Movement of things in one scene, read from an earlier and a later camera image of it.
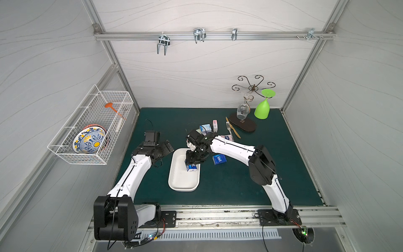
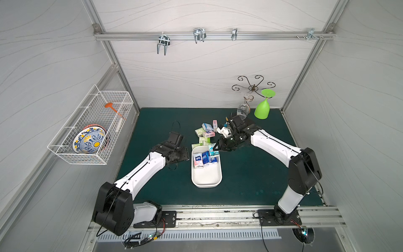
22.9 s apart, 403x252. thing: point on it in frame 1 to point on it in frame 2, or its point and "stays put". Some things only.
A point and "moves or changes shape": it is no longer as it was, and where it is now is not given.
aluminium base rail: (314, 217) stays put
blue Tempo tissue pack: (219, 159) moves or changes shape
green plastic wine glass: (262, 110) stays put
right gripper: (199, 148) to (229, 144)
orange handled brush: (109, 105) stays put
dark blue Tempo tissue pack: (192, 167) moves or changes shape
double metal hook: (163, 40) stays put
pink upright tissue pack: (215, 126) stays put
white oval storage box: (179, 179) to (210, 175)
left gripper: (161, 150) to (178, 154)
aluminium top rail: (287, 35) stays put
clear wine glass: (243, 109) stays put
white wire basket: (91, 131) stays put
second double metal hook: (199, 34) stays put
